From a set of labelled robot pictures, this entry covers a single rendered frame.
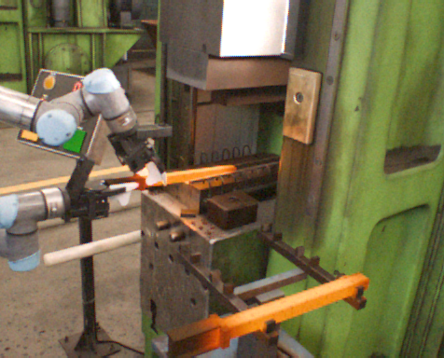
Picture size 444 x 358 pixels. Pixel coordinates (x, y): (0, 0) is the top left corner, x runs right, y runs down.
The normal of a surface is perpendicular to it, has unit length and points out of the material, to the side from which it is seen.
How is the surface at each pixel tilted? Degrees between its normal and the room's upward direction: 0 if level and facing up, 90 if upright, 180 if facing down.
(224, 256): 90
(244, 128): 90
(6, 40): 90
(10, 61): 90
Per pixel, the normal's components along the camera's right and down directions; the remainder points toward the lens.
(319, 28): -0.79, 0.17
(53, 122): 0.09, 0.38
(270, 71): 0.60, 0.33
